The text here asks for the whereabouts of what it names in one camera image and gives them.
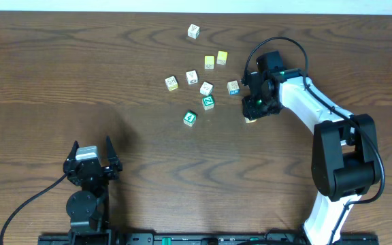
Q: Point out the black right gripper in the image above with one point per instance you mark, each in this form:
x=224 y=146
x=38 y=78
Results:
x=252 y=113

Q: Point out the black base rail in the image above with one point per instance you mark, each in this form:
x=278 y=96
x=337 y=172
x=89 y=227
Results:
x=275 y=237

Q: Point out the wooden block letter B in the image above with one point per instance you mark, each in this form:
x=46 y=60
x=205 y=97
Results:
x=171 y=83

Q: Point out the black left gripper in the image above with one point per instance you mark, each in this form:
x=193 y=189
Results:
x=92 y=169

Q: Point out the yellow top wooden block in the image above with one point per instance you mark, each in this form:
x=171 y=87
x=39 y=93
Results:
x=209 y=62

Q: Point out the green number 4 block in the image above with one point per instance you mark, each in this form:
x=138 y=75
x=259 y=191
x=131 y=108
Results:
x=189 y=118

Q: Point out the yellow sided wooden block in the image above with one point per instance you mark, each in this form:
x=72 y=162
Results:
x=250 y=120

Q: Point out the wooden block letter W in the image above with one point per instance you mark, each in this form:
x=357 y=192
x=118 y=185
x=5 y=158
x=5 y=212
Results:
x=191 y=77

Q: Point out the blue sided wooden block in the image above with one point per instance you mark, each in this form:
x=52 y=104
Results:
x=233 y=87

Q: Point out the green letter N block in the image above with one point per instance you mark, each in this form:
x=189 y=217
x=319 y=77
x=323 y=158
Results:
x=208 y=102

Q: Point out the wooden block number 3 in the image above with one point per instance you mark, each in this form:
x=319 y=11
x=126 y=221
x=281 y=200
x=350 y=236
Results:
x=193 y=31

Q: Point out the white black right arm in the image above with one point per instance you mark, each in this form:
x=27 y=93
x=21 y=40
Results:
x=345 y=158

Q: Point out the white wooden block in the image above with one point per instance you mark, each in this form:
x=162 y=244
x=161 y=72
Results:
x=206 y=89

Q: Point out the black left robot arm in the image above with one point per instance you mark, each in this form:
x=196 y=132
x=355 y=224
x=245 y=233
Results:
x=88 y=208

